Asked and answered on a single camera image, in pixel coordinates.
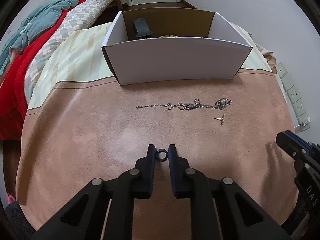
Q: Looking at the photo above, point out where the teal blanket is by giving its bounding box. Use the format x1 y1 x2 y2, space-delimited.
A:
1 0 80 74

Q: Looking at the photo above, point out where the long silver charm necklace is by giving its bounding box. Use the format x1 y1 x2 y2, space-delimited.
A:
135 97 233 111

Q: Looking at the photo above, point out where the checkered quilt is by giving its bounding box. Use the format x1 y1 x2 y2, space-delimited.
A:
24 0 113 103

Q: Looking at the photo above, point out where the white cardboard box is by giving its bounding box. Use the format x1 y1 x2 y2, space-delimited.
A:
101 7 253 85

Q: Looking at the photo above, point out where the pink and striped table cloth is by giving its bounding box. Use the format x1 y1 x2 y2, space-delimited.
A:
16 24 298 229

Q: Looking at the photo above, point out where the red blanket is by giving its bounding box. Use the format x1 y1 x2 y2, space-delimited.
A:
1 0 86 140

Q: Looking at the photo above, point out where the white power strip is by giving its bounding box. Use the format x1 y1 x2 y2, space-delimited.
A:
276 62 311 133

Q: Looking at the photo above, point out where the black smart band watch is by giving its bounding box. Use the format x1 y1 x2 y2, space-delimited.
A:
133 18 152 39

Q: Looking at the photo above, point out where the small black ring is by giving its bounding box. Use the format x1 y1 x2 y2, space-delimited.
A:
156 148 168 162

